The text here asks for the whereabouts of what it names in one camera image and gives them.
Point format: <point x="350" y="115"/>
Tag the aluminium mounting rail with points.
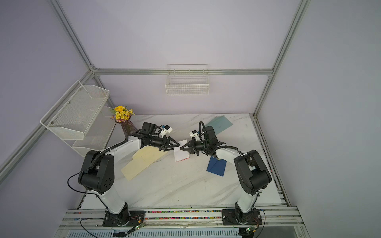
<point x="271" y="222"/>

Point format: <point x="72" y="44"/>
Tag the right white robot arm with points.
<point x="253" y="175"/>

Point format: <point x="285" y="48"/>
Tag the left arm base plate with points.
<point x="125" y="219"/>

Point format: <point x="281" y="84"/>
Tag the cream lined letter paper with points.
<point x="136" y="166"/>

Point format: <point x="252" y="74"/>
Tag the light teal envelope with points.
<point x="219" y="124"/>

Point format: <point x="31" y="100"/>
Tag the white mesh two-tier shelf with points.
<point x="81" y="118"/>

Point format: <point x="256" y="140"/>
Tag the dark blue envelope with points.
<point x="216" y="166"/>

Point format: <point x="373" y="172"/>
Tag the white wire wall basket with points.
<point x="187" y="79"/>

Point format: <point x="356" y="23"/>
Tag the yellow flower bouquet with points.
<point x="122" y="114"/>

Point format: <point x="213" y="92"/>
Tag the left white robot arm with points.
<point x="97" y="173"/>

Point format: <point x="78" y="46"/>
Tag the purple ribbed glass vase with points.
<point x="128" y="128"/>

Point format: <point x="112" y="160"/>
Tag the white sheet of paper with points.
<point x="180" y="155"/>

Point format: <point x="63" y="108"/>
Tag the pale yellow envelope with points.
<point x="149" y="154"/>

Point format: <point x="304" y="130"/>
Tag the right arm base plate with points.
<point x="235" y="217"/>

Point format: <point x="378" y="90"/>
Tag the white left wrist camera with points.
<point x="165" y="129"/>

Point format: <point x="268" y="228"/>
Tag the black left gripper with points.
<point x="170" y="145"/>

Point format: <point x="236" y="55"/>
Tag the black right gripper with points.
<point x="192" y="144"/>

